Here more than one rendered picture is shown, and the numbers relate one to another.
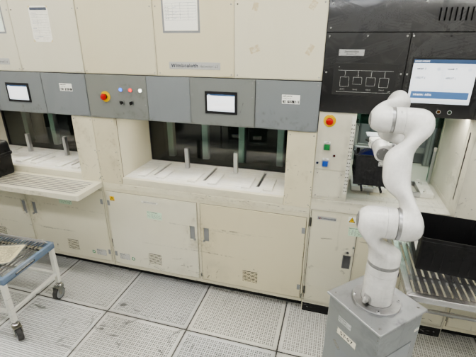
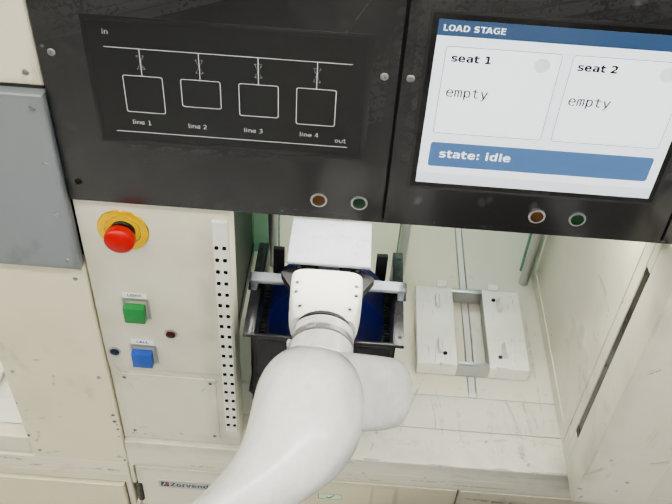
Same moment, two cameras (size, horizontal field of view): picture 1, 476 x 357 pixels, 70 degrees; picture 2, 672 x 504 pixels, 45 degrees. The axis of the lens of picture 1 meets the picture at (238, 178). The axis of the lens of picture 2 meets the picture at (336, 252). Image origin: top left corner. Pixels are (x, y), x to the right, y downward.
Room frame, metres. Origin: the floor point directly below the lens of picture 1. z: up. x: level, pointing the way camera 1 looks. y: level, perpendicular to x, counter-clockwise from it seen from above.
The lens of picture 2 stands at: (1.03, -0.57, 2.06)
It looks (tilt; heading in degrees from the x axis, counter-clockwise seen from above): 43 degrees down; 345
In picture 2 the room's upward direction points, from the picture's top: 4 degrees clockwise
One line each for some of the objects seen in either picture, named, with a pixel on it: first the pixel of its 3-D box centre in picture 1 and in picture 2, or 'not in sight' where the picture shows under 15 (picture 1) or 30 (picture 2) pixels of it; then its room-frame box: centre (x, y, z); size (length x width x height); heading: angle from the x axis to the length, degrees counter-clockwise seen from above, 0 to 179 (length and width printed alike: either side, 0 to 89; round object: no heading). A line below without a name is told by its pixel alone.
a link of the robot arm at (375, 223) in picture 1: (379, 235); not in sight; (1.13, -0.55, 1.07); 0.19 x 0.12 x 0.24; 74
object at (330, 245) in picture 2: (373, 161); (325, 318); (1.88, -0.79, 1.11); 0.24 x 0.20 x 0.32; 74
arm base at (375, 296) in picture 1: (379, 281); not in sight; (1.12, -0.58, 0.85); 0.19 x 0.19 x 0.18
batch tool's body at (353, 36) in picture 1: (383, 166); (387, 248); (2.16, -0.99, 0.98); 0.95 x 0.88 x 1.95; 164
